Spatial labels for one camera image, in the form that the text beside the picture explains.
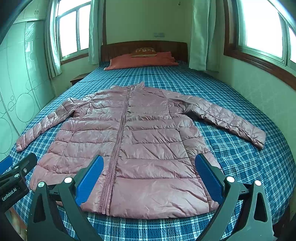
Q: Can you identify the dark wooden nightstand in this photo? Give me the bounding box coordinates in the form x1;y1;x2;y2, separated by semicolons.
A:
70;73;89;86

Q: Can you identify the left window outer curtain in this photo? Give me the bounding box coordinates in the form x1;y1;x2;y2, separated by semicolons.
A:
44;0;62;78

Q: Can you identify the left window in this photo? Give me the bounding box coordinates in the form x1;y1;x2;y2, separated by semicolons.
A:
56;0;91;62

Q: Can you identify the blue plaid bed cover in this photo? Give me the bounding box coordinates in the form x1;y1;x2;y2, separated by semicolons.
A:
10;63;295;240

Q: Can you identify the window curtain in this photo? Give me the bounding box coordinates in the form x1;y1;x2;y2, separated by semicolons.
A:
189;1;223;72
44;0;62;78
88;0;105;65

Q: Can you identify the pink quilted puffer jacket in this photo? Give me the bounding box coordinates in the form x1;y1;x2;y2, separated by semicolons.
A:
16;83;266;219

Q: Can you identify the left window inner curtain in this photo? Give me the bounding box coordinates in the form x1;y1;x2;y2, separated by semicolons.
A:
88;0;105;65

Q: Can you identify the right window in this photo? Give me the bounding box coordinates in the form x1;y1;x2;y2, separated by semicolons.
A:
223;1;295;89

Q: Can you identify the brown embroidered cushion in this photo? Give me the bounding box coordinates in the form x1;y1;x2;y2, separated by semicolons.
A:
131;47;157;57

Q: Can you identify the red pillow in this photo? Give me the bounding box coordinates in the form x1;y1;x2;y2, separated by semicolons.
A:
104;52;179;71

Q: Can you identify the white wardrobe with circles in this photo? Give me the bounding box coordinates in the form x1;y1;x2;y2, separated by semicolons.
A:
1;1;55;159

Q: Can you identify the right window curtain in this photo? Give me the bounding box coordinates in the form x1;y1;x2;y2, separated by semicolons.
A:
189;1;223;72

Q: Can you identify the window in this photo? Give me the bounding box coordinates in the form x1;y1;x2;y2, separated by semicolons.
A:
223;1;295;89
56;0;91;62

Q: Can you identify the white wall socket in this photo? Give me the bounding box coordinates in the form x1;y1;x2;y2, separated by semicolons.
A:
154;33;165;38

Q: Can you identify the dark wooden headboard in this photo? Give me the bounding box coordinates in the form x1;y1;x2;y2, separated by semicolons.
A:
100;40;188;64

